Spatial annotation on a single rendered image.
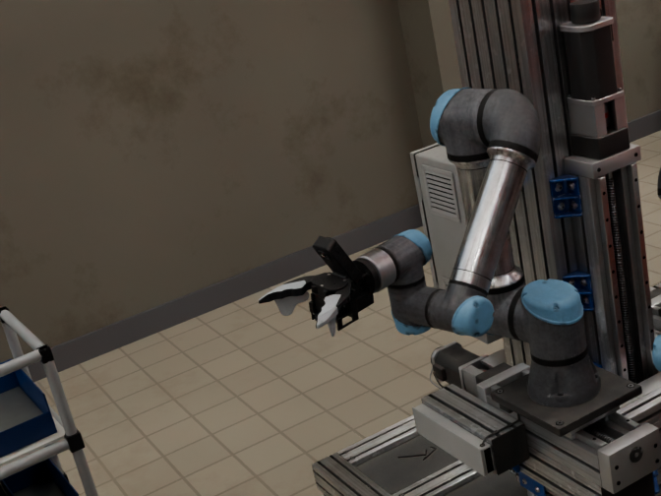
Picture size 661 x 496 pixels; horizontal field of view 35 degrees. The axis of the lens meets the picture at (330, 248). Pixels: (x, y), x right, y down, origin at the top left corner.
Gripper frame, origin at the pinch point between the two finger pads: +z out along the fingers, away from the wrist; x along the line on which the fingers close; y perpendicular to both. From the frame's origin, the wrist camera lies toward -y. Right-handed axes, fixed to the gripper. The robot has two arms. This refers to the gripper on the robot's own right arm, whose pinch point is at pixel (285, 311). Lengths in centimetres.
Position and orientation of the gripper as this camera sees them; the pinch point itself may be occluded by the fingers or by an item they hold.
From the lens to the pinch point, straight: 183.3
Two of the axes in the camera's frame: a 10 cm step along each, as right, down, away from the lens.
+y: 1.1, 8.9, 4.4
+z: -7.0, 3.8, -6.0
